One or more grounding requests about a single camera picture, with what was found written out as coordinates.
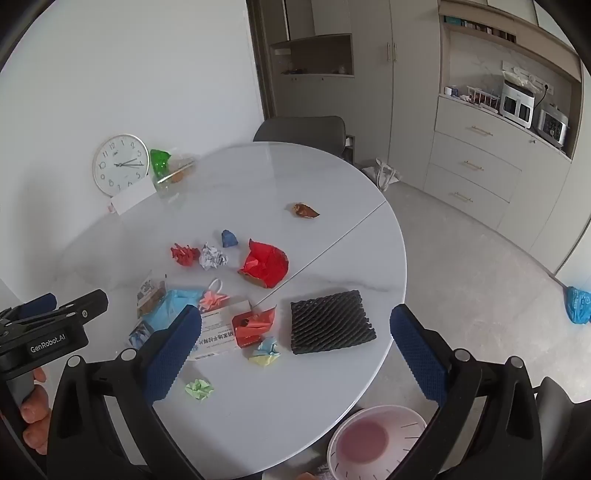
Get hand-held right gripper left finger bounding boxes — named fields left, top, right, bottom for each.
left=46, top=304, right=204, bottom=480

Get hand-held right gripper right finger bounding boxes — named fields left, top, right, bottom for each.
left=389, top=304, right=543, bottom=480

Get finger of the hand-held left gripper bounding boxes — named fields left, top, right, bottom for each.
left=0, top=293, right=58, bottom=324
left=7, top=289, right=109, bottom=329

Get printed snack packet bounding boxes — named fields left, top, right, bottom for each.
left=137, top=271, right=168, bottom=320
left=128, top=319, right=156, bottom=350

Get white medicine box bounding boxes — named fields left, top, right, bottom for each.
left=188, top=300, right=253, bottom=361

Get light blue plastic bag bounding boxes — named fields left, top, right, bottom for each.
left=139, top=289, right=206, bottom=343

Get green paper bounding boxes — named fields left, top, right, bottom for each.
left=185, top=378, right=214, bottom=402

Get small red box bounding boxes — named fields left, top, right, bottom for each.
left=231, top=303, right=277, bottom=347

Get black foam mesh pad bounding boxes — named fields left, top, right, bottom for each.
left=290, top=290, right=378, bottom=356

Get white and pink bin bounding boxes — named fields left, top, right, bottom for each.
left=326, top=405, right=428, bottom=480

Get person's left hand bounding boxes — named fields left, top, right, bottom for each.
left=19, top=367, right=49, bottom=456

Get pink crumpled paper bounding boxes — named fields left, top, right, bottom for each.
left=198, top=278, right=232, bottom=313

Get yellow and blue crumpled paper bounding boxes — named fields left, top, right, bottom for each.
left=249, top=335, right=283, bottom=368

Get red crumpled paper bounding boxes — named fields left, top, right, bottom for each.
left=170, top=243, right=202, bottom=267

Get white printed crumpled paper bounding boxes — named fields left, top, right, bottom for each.
left=199, top=243, right=230, bottom=272

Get white blank card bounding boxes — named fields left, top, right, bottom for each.
left=110, top=178, right=157, bottom=216

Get torn red paper carton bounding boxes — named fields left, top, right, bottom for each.
left=237, top=238, right=291, bottom=289

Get grey chair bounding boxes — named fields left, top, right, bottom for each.
left=252, top=115, right=355, bottom=165
left=536, top=376, right=586, bottom=480

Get green plastic wrapper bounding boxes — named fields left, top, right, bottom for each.
left=150, top=148, right=174, bottom=179

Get clear plastic bag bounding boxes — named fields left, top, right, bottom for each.
left=157, top=154, right=197, bottom=198

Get blue mop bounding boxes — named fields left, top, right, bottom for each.
left=554, top=277, right=591, bottom=325

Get white tote bag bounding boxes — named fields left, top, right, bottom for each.
left=362, top=158, right=403, bottom=192

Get beige drawer unit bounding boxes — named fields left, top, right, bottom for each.
left=423, top=95, right=574, bottom=252

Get tall beige cabinet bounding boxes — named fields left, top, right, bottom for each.
left=350, top=0, right=440, bottom=188

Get white dish rack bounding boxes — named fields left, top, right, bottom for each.
left=465, top=85, right=502, bottom=110

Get white countertop oven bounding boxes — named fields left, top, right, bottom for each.
left=499, top=79, right=537, bottom=129

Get row of books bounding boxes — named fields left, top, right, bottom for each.
left=442, top=15, right=519, bottom=43

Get white round wall clock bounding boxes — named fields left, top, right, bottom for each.
left=92, top=134, right=151, bottom=197

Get white wall power strip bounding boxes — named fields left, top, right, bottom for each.
left=501, top=65, right=555, bottom=93

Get wooden wall niche shelf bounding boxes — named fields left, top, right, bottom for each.
left=270, top=33, right=355, bottom=78

